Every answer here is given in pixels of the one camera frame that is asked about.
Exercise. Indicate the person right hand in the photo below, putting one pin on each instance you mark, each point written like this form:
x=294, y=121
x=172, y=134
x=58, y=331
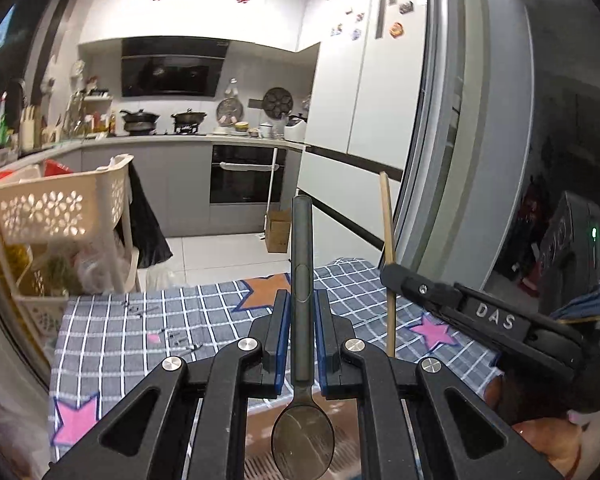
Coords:
x=550, y=439

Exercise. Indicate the grey checkered tablecloth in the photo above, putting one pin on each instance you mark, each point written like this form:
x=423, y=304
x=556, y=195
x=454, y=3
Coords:
x=107, y=344

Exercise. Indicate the cream flower-cutout storage cart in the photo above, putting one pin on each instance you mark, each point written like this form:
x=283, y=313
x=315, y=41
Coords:
x=89, y=207

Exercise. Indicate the black bag hanging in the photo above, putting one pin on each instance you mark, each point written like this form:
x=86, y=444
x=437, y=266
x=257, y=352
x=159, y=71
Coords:
x=147, y=236

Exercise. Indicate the black built-in oven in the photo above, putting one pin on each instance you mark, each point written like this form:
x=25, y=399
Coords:
x=246, y=174

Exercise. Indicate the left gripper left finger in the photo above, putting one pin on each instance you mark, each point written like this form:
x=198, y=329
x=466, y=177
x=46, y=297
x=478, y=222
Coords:
x=187, y=419

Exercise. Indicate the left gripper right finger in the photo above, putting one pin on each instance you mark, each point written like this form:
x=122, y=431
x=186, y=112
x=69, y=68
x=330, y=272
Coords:
x=416, y=420

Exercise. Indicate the black range hood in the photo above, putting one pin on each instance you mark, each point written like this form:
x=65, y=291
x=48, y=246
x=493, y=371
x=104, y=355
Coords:
x=171, y=66

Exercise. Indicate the black wok on stove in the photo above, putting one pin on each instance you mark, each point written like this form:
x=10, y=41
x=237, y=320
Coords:
x=139, y=123

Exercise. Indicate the plain wooden chopstick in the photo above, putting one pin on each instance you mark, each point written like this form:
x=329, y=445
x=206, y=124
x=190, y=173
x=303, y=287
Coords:
x=389, y=258

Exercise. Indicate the black pot on stove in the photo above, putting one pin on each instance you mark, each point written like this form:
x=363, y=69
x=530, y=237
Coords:
x=188, y=122

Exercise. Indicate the cardboard box on floor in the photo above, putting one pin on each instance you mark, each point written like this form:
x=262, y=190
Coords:
x=277, y=231

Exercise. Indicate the white refrigerator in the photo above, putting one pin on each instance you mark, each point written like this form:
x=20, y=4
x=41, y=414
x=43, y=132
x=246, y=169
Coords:
x=361, y=121

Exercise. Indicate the beige utensil holder caddy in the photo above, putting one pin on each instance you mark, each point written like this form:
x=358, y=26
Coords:
x=309, y=453

